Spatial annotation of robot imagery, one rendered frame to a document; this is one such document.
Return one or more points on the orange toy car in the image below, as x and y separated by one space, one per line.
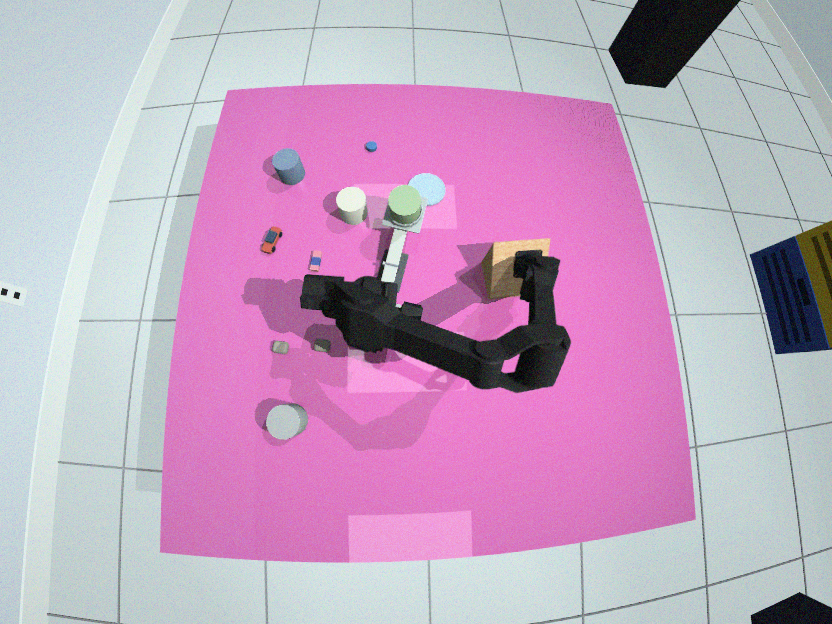
271 239

